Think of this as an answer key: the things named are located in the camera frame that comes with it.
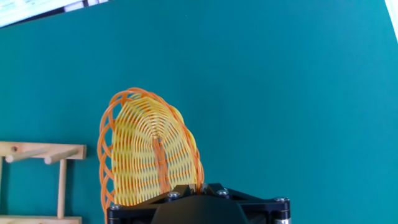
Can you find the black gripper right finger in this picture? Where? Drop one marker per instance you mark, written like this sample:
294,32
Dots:
267,210

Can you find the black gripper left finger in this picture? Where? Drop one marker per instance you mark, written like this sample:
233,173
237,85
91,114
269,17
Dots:
130,214

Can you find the orange yellow woven basket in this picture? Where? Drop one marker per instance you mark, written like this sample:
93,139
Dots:
140,149

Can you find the wooden dish rack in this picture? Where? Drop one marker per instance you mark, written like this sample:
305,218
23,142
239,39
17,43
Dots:
37,149

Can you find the green table mat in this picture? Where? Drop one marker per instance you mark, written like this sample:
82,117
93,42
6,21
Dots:
280,109

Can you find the printed white paper sheet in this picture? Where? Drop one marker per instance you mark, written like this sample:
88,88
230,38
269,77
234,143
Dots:
25,9

